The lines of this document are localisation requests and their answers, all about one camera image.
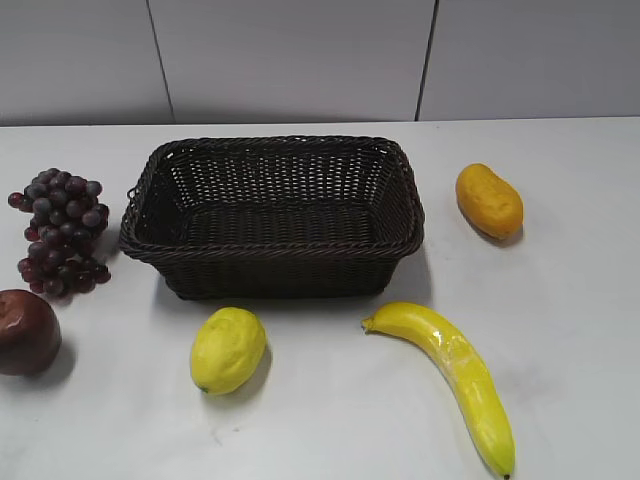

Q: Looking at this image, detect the purple grape bunch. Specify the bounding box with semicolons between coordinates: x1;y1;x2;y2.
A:
7;168;111;298

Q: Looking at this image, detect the dark woven plastic basket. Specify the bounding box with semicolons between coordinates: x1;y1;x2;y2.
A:
119;135;425;300

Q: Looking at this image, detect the yellow lemon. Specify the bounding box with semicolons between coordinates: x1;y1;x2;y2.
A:
190;307;267;395

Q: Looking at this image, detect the yellow banana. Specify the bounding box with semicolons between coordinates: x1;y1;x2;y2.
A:
361;302;516;479

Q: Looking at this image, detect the orange yellow mango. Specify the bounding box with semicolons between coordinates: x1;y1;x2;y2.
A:
455;163;524;240

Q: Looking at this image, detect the dark red apple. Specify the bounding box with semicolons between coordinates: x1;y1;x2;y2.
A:
1;289;62;376

